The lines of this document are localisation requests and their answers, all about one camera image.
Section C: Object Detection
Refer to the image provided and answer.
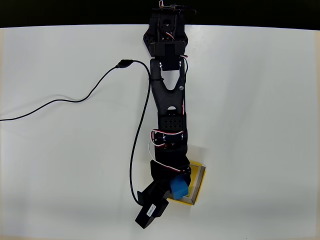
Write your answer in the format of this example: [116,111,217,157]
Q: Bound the yellow box with white rim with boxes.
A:
[166,160,208,207]

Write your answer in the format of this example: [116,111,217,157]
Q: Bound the blue cube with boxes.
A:
[169,174,190,201]

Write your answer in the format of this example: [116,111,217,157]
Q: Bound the black webcam with mount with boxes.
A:
[134,181,171,230]

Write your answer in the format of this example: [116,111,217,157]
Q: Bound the small controller circuit board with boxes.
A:
[151,0,182,13]

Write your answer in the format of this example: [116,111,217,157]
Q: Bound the black USB cable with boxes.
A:
[0,58,152,207]

